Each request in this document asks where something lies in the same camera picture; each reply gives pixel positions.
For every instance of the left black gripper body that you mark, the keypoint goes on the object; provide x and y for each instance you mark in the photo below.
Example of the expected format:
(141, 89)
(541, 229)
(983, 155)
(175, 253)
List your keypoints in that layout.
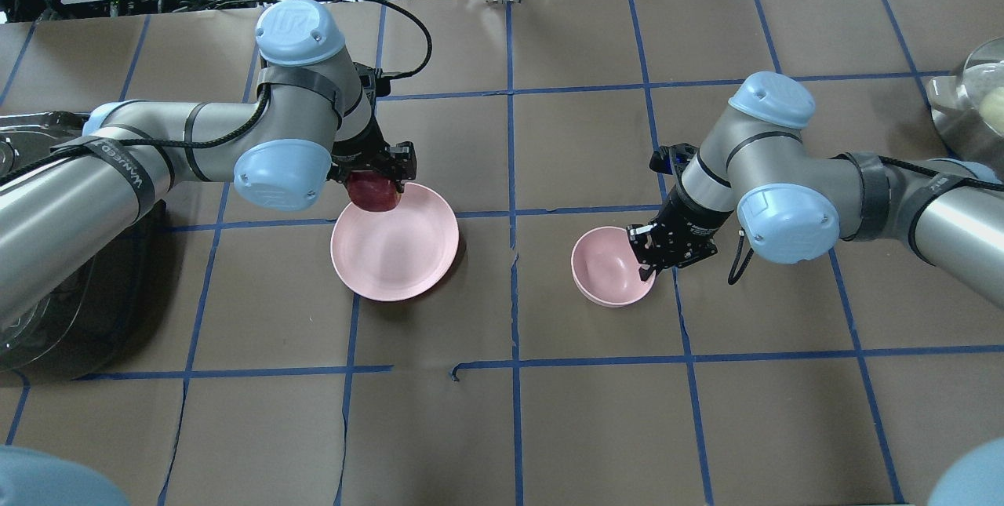
(362, 154)

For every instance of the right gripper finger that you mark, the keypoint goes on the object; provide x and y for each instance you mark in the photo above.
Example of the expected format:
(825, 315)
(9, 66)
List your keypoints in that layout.
(646, 271)

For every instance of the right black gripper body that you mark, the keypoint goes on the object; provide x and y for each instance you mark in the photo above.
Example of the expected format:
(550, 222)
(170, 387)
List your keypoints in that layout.
(696, 222)

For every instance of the red apple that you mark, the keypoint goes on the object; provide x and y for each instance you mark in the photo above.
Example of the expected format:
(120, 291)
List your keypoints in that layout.
(373, 192)

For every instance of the pink bowl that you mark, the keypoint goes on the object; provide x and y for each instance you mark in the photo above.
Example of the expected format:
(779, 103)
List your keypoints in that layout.
(605, 270)

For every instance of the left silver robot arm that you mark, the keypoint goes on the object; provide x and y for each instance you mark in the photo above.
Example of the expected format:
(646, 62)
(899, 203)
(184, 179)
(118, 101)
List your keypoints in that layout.
(311, 121)

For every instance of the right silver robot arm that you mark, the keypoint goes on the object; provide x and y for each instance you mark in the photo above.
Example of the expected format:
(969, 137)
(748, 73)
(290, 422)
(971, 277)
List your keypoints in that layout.
(792, 206)

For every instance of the pink plate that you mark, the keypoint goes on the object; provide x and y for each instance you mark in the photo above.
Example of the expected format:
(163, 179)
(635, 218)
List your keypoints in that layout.
(397, 255)

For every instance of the steel steamer pot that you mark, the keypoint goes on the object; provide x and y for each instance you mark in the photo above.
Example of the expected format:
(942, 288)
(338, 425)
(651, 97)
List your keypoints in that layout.
(954, 100)

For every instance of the dark brown rice cooker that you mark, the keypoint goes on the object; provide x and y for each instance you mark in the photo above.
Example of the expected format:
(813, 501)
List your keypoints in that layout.
(78, 248)

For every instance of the white steamed bun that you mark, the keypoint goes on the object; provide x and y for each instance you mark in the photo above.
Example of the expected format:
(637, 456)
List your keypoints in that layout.
(991, 110)

